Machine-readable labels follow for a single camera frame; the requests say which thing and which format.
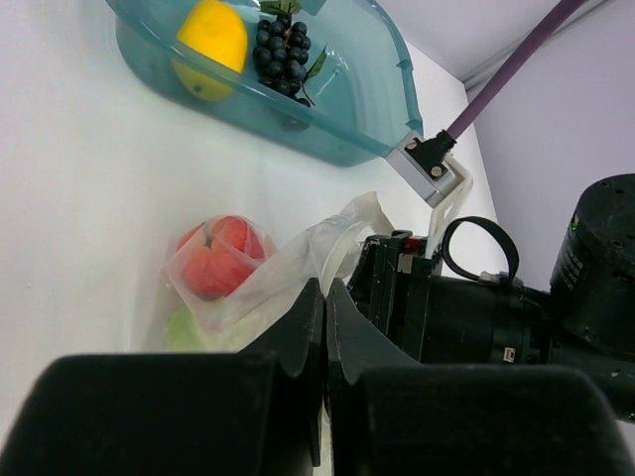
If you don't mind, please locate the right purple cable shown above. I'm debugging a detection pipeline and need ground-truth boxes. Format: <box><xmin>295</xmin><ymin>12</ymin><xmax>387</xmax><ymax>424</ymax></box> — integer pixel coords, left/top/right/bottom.
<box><xmin>436</xmin><ymin>0</ymin><xmax>591</xmax><ymax>148</ymax></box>

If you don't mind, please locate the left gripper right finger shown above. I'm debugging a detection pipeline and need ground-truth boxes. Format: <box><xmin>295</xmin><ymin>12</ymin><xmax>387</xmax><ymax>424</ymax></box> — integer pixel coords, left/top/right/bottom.
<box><xmin>324</xmin><ymin>281</ymin><xmax>634</xmax><ymax>475</ymax></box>

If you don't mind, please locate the green fake lettuce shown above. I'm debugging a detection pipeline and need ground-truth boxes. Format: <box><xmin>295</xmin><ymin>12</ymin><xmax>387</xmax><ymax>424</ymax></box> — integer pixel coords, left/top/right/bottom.
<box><xmin>165</xmin><ymin>304</ymin><xmax>261</xmax><ymax>353</ymax></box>

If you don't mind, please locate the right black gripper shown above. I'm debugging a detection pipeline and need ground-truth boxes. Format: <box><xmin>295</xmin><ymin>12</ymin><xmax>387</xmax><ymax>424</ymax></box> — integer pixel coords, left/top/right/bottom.
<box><xmin>347</xmin><ymin>230</ymin><xmax>551</xmax><ymax>365</ymax></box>

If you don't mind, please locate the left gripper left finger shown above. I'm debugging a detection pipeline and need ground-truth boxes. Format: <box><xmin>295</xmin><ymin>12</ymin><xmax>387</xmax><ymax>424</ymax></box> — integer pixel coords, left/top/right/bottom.
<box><xmin>1</xmin><ymin>280</ymin><xmax>324</xmax><ymax>475</ymax></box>

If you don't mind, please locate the yellow fake food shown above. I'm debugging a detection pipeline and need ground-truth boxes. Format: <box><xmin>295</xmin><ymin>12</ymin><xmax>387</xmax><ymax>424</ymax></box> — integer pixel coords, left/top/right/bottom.
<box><xmin>173</xmin><ymin>1</ymin><xmax>248</xmax><ymax>102</ymax></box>

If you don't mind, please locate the clear dotted zip bag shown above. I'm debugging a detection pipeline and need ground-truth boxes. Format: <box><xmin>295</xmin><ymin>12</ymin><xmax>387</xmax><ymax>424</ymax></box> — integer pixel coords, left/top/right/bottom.
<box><xmin>139</xmin><ymin>191</ymin><xmax>394</xmax><ymax>352</ymax></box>

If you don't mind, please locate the teal plastic bin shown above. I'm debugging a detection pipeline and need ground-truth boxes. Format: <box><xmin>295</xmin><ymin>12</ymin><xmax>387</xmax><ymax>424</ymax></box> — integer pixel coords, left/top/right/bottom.
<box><xmin>111</xmin><ymin>1</ymin><xmax>423</xmax><ymax>167</ymax></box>

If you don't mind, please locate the red fake food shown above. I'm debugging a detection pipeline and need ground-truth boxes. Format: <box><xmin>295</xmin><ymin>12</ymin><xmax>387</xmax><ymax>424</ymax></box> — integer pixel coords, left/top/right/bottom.
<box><xmin>177</xmin><ymin>215</ymin><xmax>268</xmax><ymax>300</ymax></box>

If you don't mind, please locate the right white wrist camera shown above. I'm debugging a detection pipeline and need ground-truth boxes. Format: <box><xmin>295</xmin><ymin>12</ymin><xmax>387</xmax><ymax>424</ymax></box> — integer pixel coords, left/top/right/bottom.
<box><xmin>385</xmin><ymin>130</ymin><xmax>473</xmax><ymax>259</ymax></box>

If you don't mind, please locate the dark blue fake food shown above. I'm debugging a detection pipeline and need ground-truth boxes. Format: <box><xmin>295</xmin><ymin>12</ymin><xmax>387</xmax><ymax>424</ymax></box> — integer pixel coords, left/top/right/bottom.
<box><xmin>252</xmin><ymin>1</ymin><xmax>328</xmax><ymax>108</ymax></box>

